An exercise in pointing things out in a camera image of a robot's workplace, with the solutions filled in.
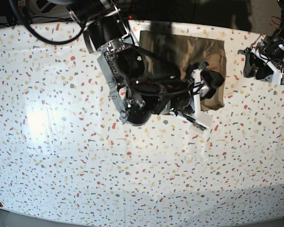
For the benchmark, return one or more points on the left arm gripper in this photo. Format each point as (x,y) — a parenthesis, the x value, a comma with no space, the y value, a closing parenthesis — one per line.
(265,61)

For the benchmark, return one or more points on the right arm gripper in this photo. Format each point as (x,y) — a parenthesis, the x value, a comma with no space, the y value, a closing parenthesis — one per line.
(204,86)

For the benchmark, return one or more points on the camouflage T-shirt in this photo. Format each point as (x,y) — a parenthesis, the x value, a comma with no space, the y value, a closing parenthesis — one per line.
(185,51)

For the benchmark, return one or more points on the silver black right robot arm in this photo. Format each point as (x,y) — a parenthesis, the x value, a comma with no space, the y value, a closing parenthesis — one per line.
(141,83)

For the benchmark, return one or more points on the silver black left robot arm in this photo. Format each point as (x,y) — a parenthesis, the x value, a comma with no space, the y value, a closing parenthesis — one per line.
(280,27)

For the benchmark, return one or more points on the black power strip red light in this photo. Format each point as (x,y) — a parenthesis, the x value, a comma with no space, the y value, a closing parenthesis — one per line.
(134,17)

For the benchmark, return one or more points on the green wrist camera board right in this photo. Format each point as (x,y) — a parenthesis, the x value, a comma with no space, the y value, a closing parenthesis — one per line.
(197,128)

